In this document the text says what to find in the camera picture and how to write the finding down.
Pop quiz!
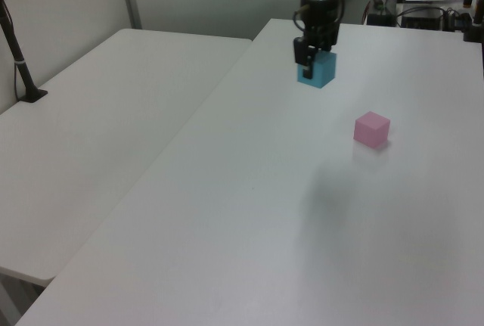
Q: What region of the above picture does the black camera stand pole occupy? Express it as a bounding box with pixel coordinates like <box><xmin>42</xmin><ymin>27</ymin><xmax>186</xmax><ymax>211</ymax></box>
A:
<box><xmin>0</xmin><ymin>0</ymin><xmax>49</xmax><ymax>104</ymax></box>

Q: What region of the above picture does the blue cube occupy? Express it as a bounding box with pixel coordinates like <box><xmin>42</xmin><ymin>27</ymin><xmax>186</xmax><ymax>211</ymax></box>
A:
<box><xmin>296</xmin><ymin>50</ymin><xmax>337</xmax><ymax>89</ymax></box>

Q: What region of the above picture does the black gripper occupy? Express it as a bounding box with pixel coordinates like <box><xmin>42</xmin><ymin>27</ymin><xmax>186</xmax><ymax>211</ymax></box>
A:
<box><xmin>293</xmin><ymin>0</ymin><xmax>342</xmax><ymax>79</ymax></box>

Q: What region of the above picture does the pink cube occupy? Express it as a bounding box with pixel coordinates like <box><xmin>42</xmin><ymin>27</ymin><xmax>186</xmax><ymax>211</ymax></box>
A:
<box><xmin>353</xmin><ymin>110</ymin><xmax>391</xmax><ymax>149</ymax></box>

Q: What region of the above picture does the black electronics box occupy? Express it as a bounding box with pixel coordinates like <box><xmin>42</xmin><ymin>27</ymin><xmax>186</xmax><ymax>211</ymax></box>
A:
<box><xmin>399</xmin><ymin>6</ymin><xmax>448</xmax><ymax>31</ymax></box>

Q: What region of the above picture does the small black device box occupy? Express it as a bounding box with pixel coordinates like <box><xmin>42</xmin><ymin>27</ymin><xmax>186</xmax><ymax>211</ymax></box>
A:
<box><xmin>367</xmin><ymin>11</ymin><xmax>396</xmax><ymax>27</ymax></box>

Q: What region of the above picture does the white side table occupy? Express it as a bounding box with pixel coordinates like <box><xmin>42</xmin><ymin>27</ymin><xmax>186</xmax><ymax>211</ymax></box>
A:
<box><xmin>0</xmin><ymin>28</ymin><xmax>253</xmax><ymax>287</ymax></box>

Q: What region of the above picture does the black camera stand clamp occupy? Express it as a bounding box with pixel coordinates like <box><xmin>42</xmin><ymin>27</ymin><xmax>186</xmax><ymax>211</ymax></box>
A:
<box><xmin>463</xmin><ymin>0</ymin><xmax>484</xmax><ymax>44</ymax></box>

